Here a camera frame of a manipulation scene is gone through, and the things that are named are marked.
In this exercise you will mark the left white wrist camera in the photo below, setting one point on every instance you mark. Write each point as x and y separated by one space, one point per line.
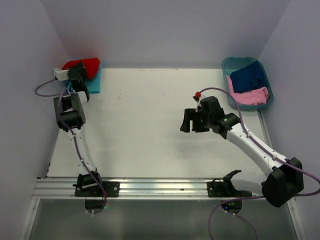
60 74

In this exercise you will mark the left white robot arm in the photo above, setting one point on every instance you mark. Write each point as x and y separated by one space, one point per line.
70 117

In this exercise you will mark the navy blue t shirt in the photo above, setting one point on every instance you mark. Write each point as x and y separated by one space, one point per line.
248 78

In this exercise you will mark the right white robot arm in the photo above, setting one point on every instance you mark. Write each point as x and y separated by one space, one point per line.
281 179

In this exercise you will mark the teal plastic basket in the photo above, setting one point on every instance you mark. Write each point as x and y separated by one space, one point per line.
232 64

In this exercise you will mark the pink t shirt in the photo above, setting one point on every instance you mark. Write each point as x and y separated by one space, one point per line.
253 97

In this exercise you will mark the red t shirt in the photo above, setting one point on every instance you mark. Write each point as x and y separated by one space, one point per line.
91 65

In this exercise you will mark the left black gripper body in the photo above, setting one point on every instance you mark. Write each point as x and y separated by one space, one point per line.
81 71

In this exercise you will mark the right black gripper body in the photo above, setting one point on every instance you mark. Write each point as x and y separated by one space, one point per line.
206 119

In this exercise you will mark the folded teal t shirt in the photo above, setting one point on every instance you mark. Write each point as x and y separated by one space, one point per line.
93 86

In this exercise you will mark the aluminium mounting rail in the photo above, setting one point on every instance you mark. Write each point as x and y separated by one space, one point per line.
129 188

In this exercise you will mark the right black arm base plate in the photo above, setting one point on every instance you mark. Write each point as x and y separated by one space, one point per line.
217 188

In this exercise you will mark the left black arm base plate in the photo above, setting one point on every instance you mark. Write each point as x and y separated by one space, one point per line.
111 189

